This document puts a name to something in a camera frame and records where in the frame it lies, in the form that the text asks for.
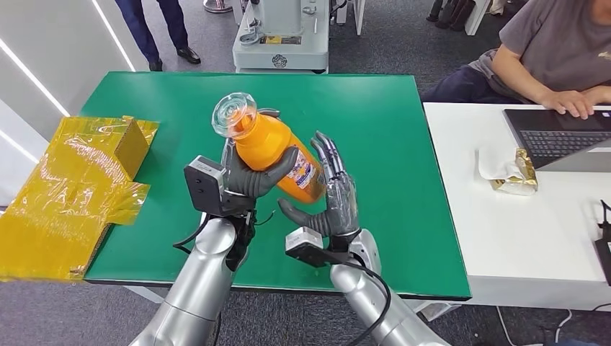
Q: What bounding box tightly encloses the metal chair base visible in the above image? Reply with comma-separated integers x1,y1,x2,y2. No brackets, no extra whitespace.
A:
202,0,234,14

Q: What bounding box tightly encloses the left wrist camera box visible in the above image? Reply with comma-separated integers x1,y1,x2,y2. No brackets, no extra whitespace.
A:
183,155,228,217

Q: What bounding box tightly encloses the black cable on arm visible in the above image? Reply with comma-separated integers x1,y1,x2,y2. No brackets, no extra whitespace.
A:
329,252,393,346
172,212,212,255

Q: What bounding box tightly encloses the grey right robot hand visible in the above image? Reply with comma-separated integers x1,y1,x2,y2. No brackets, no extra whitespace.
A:
278,131,362,240

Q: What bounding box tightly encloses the seated person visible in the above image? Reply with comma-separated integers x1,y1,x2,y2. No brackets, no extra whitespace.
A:
419,0,611,120

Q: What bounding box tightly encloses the pale grey machine cabinet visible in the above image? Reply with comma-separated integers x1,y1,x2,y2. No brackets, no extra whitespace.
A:
231,0,331,74

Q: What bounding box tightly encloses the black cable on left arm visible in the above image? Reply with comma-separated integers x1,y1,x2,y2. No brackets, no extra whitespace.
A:
172,212,212,255

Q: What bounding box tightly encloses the seated person's left hand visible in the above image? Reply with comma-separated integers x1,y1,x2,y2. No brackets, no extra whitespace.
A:
582,84,611,107

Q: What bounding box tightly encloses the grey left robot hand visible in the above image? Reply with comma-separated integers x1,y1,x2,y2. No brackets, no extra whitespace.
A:
221,108,300,216

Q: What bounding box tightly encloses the seated person's right hand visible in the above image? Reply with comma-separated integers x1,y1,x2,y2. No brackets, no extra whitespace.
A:
538,89,596,120

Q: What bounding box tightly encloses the white floor cable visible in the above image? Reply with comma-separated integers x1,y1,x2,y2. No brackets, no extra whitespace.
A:
495,305,574,346

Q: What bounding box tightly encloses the orange bottle with clear cap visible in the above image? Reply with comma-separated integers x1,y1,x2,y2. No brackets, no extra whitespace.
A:
211,92,329,205

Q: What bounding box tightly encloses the white desk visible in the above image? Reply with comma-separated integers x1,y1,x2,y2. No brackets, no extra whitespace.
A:
422,101,611,313

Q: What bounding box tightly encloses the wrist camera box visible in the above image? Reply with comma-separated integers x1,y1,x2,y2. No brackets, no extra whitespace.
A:
183,155,228,217
285,226,357,268

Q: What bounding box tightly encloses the dark laptop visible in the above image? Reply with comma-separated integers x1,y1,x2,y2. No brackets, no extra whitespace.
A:
502,107,611,173

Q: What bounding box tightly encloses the standing person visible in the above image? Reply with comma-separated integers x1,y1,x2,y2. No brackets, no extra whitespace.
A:
114,0,202,73

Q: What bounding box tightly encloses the white furniture panel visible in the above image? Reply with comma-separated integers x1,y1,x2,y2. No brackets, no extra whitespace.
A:
465,0,494,37

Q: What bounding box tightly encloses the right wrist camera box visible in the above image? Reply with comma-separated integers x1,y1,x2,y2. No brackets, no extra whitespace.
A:
285,226,357,268

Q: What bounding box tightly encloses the gold and white wrapper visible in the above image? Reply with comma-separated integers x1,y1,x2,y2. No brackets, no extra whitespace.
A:
477,146,540,198

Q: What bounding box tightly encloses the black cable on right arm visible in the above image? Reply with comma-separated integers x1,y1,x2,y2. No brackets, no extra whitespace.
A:
329,252,393,346

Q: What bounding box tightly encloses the yellow tape-wrapped cardboard box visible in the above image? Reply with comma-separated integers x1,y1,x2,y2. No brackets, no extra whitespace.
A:
0,114,161,283

